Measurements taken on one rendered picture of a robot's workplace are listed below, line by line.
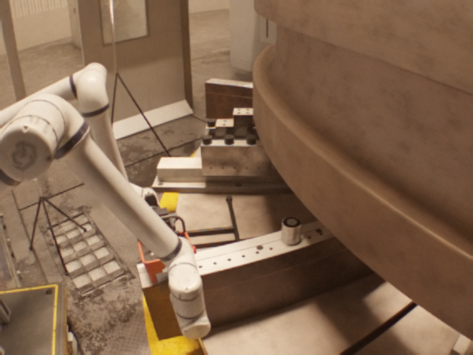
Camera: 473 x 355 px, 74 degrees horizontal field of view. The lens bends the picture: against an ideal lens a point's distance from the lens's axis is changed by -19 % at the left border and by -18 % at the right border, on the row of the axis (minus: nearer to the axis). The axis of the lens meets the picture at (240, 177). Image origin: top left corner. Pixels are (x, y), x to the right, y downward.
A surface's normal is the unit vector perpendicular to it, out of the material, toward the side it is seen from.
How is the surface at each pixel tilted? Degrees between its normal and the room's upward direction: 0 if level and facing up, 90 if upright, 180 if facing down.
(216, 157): 90
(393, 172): 44
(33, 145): 89
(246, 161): 90
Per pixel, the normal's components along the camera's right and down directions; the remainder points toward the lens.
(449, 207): -0.64, -0.31
